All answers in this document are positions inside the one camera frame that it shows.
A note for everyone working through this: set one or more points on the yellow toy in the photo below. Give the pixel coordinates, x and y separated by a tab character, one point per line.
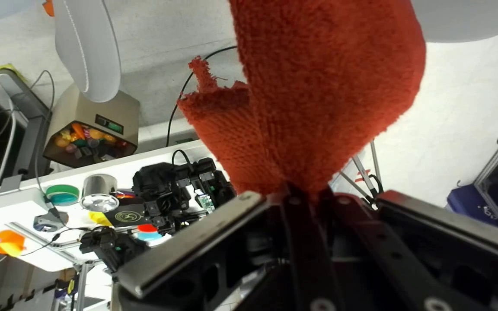
99	218

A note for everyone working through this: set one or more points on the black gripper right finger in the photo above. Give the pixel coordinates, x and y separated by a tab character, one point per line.
363	253

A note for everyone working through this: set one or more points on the toaster oven with toys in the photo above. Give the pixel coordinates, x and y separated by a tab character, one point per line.
90	135

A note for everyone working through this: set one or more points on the long white work table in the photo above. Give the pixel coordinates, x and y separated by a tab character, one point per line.
24	213

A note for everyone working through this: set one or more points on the orange towel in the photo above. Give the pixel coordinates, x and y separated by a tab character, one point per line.
318	87

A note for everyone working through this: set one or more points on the black camera device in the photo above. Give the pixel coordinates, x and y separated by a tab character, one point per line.
111	244

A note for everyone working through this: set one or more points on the black equipment cluster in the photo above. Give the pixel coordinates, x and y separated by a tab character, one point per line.
173	184

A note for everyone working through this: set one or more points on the grey computer mouse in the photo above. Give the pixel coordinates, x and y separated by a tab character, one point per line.
50	220

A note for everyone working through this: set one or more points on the metal cup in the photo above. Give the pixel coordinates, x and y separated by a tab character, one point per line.
99	192

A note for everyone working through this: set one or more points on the blue plastic bin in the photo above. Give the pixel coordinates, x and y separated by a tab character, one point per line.
467	204

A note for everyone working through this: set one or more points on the green round lid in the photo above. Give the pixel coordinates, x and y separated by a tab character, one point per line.
62	194

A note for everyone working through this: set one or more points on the blue disc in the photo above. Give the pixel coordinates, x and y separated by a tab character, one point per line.
151	237

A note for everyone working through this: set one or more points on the orange toy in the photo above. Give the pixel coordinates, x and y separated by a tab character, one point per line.
7	242

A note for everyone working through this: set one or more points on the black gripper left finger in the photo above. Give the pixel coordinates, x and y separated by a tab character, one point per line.
310	248

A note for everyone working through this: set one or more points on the red disc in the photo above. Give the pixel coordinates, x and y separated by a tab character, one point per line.
147	229

